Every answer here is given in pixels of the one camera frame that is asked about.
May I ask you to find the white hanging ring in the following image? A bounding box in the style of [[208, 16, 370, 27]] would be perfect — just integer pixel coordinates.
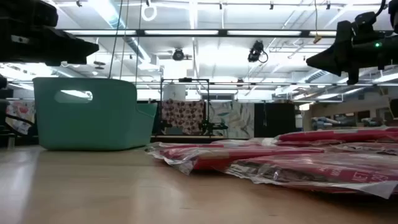
[[141, 2, 158, 22]]

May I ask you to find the thin hanging cable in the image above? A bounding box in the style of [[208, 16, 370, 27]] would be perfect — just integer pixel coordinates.
[[119, 0, 129, 79], [134, 0, 143, 85], [108, 0, 124, 79]]

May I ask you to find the red popcorn bag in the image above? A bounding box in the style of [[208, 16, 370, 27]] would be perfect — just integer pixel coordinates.
[[223, 152, 398, 200], [214, 138, 280, 147], [323, 141, 398, 156], [276, 126, 398, 143], [145, 142, 326, 175]]

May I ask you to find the leaf patterned panel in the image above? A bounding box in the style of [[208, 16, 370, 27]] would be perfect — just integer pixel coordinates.
[[208, 101, 255, 139]]

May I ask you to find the black round ceiling fixture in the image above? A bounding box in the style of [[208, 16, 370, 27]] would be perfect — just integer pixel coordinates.
[[172, 48, 185, 62]]

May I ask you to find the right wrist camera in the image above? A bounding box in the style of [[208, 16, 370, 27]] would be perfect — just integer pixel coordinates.
[[351, 11, 388, 34]]

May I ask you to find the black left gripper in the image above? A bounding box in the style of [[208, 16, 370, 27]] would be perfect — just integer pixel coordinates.
[[0, 26, 100, 67]]

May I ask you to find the beige shelving unit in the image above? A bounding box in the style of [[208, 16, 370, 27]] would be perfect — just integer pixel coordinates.
[[306, 102, 398, 131]]

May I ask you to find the teal plastic basket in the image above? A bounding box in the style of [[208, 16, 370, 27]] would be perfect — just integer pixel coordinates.
[[32, 77, 159, 151]]

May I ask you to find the black metal rack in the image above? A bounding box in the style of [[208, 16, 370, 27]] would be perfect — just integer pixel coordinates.
[[160, 77, 211, 137]]

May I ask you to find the floral patterned cloth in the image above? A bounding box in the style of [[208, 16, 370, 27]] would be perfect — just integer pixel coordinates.
[[161, 99, 206, 135]]

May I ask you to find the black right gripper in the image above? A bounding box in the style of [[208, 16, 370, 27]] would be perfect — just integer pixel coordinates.
[[306, 20, 398, 85]]

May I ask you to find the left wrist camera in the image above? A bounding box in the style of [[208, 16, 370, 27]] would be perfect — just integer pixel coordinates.
[[0, 0, 59, 28]]

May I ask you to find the black hanging camera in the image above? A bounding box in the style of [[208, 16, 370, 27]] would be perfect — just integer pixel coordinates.
[[248, 40, 269, 63]]

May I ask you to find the black cabinet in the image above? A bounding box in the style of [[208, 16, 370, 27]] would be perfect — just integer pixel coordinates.
[[254, 102, 296, 138]]

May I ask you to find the white cylinder container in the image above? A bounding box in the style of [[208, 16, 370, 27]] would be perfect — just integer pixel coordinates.
[[163, 83, 187, 101]]

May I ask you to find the white floral cloth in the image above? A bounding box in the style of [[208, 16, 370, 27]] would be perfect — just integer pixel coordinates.
[[5, 100, 36, 135]]

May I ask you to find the black overhead light bar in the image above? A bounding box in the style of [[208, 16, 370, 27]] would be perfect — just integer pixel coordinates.
[[57, 28, 398, 39]]

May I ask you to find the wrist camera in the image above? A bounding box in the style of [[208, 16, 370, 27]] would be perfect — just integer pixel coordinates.
[[351, 11, 388, 34], [0, 0, 59, 28]]

